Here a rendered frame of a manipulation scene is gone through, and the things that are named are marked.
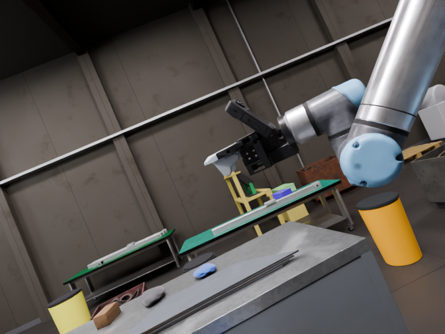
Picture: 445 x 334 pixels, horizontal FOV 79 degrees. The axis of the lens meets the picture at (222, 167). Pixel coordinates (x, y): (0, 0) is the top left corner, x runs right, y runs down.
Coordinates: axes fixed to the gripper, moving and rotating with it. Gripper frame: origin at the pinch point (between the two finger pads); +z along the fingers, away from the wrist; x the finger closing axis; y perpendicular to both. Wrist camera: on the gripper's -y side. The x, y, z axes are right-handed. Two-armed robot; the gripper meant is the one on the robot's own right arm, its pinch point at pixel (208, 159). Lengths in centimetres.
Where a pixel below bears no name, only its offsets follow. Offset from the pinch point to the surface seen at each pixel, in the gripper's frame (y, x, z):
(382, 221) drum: 129, 200, -38
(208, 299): 39.9, 8.8, 25.9
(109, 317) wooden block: 40, 14, 77
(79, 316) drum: 130, 193, 380
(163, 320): 38, 2, 39
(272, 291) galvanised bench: 42.9, 8.9, 5.0
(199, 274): 43, 32, 41
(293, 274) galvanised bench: 42.9, 14.8, -1.2
